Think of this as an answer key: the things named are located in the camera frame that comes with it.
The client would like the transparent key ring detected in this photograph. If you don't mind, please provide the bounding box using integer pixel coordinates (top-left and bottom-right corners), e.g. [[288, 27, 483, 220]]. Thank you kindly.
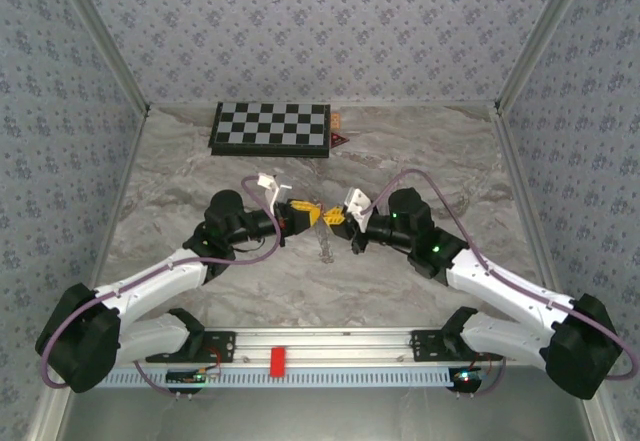
[[312, 219, 337, 265]]

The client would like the black grey chessboard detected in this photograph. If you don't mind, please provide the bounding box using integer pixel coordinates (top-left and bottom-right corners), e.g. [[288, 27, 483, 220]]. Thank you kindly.
[[208, 101, 332, 160]]

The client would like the red plastic block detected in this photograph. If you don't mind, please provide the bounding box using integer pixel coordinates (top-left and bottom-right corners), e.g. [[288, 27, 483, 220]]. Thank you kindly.
[[269, 346, 287, 378]]

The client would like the left green circuit board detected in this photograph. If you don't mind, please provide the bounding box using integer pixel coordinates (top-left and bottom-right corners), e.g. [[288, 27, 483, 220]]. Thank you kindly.
[[165, 368, 209, 387]]

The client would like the green circuit board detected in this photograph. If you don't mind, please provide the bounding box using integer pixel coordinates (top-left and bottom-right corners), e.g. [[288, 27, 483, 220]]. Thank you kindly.
[[165, 368, 209, 387], [449, 366, 484, 392]]

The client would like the right green circuit board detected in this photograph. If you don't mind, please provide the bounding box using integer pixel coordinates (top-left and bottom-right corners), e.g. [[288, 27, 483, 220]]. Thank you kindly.
[[449, 366, 484, 392]]

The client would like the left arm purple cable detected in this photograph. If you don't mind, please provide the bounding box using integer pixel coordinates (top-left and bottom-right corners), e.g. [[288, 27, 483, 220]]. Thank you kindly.
[[38, 175, 286, 390]]

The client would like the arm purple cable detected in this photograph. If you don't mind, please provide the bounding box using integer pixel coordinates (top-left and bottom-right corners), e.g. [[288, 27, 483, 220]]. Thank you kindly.
[[38, 175, 286, 390], [367, 169, 637, 381]]

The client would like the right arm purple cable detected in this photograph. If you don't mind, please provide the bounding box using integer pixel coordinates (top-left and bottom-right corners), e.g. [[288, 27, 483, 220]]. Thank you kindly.
[[367, 169, 637, 381]]

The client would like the left aluminium side rail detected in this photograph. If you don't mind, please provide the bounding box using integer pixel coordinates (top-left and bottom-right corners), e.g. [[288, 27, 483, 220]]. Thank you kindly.
[[82, 108, 151, 292]]

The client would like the aluminium side rail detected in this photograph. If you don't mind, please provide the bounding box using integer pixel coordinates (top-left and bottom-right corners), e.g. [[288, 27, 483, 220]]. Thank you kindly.
[[82, 108, 151, 292], [492, 109, 557, 292]]

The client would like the right aluminium side rail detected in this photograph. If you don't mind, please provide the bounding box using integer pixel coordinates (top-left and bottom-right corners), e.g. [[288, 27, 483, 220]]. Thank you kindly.
[[492, 109, 557, 292]]

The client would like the aluminium front rail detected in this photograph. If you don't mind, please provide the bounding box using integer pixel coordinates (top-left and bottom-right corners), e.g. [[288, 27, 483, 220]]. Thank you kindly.
[[199, 327, 451, 367]]

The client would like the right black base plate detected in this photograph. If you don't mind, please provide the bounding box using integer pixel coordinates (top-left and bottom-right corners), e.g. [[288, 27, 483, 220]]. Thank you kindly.
[[410, 329, 481, 363]]

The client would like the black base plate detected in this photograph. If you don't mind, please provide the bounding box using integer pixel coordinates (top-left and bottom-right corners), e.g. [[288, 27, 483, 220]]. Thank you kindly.
[[410, 329, 481, 363], [144, 329, 237, 365]]

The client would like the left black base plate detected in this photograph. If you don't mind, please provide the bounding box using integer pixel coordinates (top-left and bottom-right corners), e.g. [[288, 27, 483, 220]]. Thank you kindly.
[[144, 329, 237, 365]]

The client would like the blue slotted cable duct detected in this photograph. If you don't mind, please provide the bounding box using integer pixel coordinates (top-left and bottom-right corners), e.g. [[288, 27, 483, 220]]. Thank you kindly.
[[99, 366, 459, 389]]

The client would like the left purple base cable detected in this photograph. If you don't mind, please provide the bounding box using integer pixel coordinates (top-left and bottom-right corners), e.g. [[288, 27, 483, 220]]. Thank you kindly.
[[133, 359, 181, 400]]

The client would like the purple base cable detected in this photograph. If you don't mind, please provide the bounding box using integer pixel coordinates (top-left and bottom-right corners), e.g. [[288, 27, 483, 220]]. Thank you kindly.
[[469, 355, 507, 398], [133, 359, 181, 400]]

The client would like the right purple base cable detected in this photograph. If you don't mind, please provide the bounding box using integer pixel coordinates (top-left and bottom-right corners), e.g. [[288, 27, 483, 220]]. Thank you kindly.
[[469, 355, 507, 398]]

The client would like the left aluminium corner post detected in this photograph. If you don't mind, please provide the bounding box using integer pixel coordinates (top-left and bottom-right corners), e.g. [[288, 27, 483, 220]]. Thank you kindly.
[[49, 0, 151, 115]]

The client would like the aluminium corner post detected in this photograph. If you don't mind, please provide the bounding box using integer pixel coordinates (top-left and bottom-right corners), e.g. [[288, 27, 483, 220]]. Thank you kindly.
[[49, 0, 151, 115], [492, 0, 599, 115]]

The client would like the right aluminium corner post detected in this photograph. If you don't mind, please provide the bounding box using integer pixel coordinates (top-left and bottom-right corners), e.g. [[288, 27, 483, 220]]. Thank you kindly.
[[492, 0, 599, 115]]

